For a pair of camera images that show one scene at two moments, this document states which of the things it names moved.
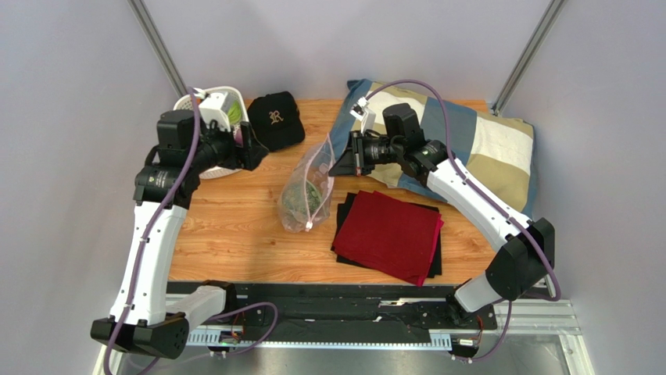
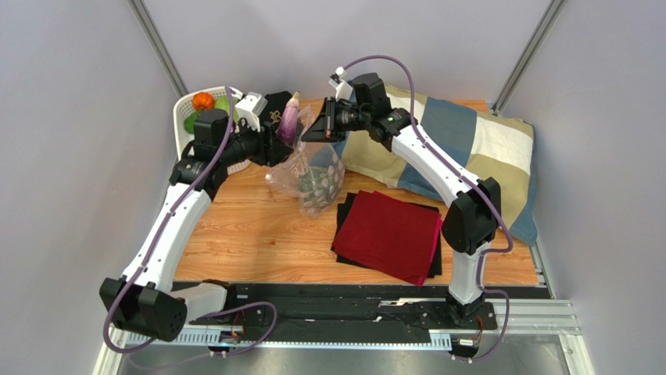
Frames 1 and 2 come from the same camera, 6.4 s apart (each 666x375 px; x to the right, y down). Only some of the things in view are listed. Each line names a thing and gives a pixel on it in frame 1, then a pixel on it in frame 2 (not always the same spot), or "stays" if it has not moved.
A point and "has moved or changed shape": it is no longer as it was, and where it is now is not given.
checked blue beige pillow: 498,150 stays
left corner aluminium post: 144,18 stays
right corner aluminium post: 502,99 stays
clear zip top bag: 306,191 has moved or changed shape
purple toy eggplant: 239,138 has moved or changed shape
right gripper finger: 345,165 → 318,131
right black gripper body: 356,154 → 331,119
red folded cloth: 390,234 stays
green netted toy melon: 302,197 → 318,185
